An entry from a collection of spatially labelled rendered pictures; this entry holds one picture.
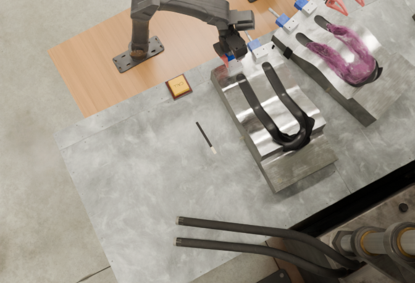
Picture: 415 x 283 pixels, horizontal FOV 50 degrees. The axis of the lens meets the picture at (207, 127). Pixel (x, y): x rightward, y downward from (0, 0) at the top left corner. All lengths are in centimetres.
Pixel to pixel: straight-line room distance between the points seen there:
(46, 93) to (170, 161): 123
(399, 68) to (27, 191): 191
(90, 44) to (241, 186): 81
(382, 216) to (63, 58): 134
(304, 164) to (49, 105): 157
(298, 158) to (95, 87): 81
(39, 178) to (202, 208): 120
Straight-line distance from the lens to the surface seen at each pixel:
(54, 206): 254
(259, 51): 167
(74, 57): 183
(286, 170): 161
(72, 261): 250
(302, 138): 163
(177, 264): 162
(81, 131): 172
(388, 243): 124
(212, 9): 143
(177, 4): 139
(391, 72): 178
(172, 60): 177
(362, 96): 170
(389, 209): 178
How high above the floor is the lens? 242
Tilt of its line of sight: 75 degrees down
